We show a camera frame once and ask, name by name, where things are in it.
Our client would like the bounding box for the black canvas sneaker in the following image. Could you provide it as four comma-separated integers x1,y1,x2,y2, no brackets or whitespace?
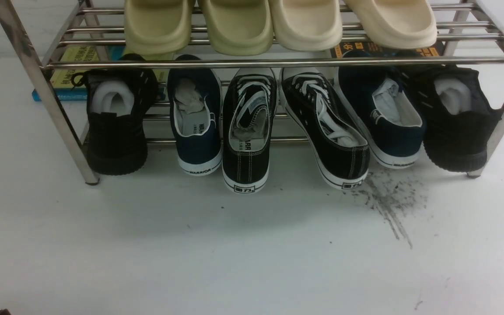
279,67,371,191
222,68,279,195

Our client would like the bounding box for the stainless steel shoe rack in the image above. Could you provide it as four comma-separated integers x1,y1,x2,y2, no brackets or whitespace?
0,0,504,186

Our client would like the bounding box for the navy canvas shoe left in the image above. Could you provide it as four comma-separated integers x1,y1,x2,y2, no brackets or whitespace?
166,68,223,177

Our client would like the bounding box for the navy canvas shoe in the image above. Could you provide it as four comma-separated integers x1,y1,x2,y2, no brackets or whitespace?
334,65,427,169
166,68,223,177

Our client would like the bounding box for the olive green slipper right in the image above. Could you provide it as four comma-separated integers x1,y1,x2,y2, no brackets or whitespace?
198,0,273,56

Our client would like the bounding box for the olive green slipper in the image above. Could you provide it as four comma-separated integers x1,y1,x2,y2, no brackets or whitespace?
124,0,196,55
198,0,273,56

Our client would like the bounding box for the cream slipper left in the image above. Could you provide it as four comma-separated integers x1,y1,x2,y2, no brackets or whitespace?
269,0,343,52

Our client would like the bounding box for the cream slipper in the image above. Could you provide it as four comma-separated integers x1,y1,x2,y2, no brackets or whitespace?
269,0,343,52
345,0,438,49

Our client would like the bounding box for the navy canvas shoe right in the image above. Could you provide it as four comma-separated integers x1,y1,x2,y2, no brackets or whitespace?
334,65,427,169

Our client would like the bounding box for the black knit sneaker left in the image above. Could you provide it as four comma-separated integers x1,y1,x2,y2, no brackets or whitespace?
71,68,158,176

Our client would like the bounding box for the black knit sneaker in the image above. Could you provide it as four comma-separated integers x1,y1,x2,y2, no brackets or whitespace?
71,68,158,176
398,64,501,173

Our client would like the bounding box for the olive green slipper left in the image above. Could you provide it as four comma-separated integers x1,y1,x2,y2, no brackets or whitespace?
124,0,196,55

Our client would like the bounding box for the cream slipper right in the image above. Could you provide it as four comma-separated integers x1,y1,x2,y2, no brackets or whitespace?
345,0,438,49

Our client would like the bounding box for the yellow and blue book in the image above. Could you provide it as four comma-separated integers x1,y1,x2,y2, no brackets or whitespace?
50,45,168,102

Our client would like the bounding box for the black knit sneaker right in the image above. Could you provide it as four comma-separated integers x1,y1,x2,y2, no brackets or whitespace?
398,64,501,173

